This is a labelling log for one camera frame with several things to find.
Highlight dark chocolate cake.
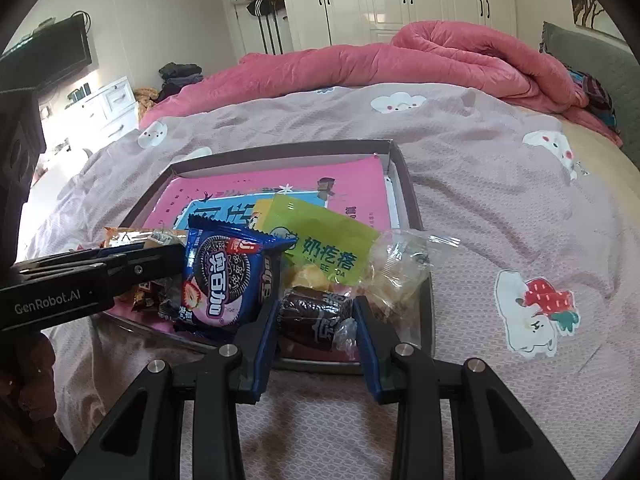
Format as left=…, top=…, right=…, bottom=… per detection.
left=278, top=286, right=352, bottom=351

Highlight white drawer cabinet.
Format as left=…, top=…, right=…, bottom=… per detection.
left=36, top=76, right=139, bottom=172

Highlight Snickers bar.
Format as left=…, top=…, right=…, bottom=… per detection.
left=131, top=278, right=181, bottom=320

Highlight orange biscuit pack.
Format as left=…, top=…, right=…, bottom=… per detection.
left=103, top=228, right=188, bottom=248

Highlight tan fuzzy garment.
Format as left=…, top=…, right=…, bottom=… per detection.
left=134, top=87, right=160, bottom=120

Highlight pink blue children's book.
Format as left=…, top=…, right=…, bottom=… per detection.
left=106, top=155, right=394, bottom=363

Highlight wall mounted television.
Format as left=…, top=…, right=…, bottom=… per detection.
left=1, top=14, right=92, bottom=92

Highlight green milk candy bag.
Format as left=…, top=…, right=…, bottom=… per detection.
left=252, top=195, right=380, bottom=296

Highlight floral wall painting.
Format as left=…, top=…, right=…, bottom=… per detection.
left=570, top=0, right=608, bottom=32

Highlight blue Oreo packet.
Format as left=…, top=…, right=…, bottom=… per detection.
left=175, top=214, right=297, bottom=342

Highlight clear pink candy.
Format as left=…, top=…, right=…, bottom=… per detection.
left=359, top=229, right=461, bottom=344

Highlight pile of dark clothes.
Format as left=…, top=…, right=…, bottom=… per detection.
left=153, top=62, right=203, bottom=103

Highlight white wardrobe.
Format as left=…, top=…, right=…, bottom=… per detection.
left=188, top=0, right=519, bottom=57

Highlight colourful folded clothes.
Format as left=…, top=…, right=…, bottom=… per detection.
left=566, top=65, right=620, bottom=134

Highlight pink fleece blanket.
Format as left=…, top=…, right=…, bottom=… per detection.
left=140, top=21, right=623, bottom=146

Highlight dark cardboard box tray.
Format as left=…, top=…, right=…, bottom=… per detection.
left=102, top=138, right=436, bottom=376

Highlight lilac patterned bed sheet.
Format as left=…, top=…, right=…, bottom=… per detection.
left=23, top=84, right=639, bottom=479

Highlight grey padded headboard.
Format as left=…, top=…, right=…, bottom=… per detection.
left=540, top=22, right=640, bottom=166

